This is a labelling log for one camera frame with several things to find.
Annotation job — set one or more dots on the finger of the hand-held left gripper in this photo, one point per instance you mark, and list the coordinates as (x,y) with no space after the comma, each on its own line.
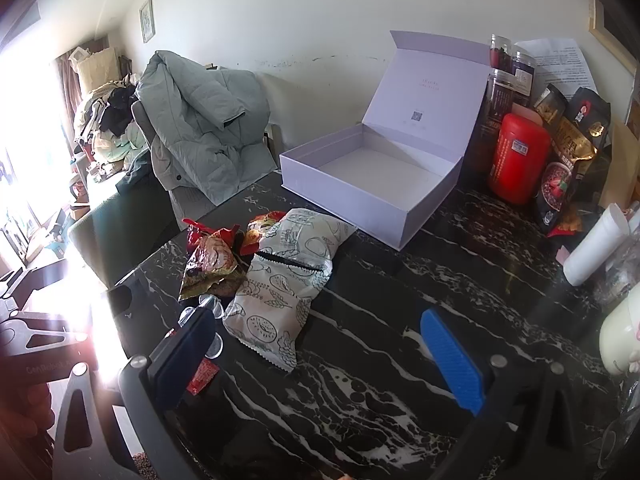
(35,280)
(12,340)

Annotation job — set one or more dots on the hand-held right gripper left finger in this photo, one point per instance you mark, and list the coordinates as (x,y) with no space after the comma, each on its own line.
(182,355)

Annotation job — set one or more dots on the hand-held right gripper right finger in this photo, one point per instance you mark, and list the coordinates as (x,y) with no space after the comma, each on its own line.
(452,360)

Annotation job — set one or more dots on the small red sauce packet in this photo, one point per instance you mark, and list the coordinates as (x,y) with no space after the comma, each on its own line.
(205,376)

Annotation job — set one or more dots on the clear jelly cup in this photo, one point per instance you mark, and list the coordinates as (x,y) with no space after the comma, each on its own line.
(216,347)
(211,306)

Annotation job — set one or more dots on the white printed snack packet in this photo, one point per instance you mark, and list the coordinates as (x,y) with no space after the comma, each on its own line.
(305,235)
(270,320)

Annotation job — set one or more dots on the green-edged brown snack packet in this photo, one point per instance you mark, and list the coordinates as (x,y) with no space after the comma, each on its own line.
(212,265)

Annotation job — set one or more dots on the red cartoon-figure snack packet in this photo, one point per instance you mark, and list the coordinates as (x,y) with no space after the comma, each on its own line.
(260,232)

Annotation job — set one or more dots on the white gift box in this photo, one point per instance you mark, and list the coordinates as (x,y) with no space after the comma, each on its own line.
(370,160)

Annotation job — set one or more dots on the dark green chair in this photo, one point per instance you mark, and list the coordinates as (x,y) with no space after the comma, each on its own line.
(125,230)

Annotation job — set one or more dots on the small red snack packet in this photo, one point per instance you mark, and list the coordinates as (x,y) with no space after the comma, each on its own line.
(565,230)

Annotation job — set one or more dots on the white paper cup stack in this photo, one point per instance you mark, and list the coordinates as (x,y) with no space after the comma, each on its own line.
(595,250)

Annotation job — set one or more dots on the pile of clothes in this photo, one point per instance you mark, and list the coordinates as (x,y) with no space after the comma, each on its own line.
(107,110)

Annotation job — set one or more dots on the gold strawberry-print bag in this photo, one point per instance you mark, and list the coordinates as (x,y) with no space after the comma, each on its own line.
(565,185)

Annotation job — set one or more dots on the red canister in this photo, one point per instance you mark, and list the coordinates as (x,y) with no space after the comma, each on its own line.
(517,160)

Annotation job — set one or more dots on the grey-green down jacket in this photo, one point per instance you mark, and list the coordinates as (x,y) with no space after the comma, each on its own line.
(200,120)

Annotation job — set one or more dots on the tall dark jar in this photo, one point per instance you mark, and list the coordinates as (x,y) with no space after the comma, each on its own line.
(495,110)

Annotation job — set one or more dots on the brown paper bag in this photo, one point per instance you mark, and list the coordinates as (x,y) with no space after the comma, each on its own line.
(622,165)

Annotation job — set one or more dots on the dark snack pouch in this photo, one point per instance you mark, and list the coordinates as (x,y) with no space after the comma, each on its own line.
(550,102)

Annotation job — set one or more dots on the black bag with red logo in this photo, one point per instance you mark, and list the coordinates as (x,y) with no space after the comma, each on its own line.
(592,110)

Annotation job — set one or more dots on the small dark clear-lid jar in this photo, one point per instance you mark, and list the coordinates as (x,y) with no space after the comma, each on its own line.
(501,55)
(524,75)

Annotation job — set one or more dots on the white paper sheet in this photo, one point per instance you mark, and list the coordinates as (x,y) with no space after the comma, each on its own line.
(560,62)

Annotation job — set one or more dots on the small framed wall picture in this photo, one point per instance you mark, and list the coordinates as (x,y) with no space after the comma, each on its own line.
(146,20)

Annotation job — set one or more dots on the light wooden frame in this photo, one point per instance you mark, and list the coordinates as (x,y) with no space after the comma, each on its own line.
(607,35)

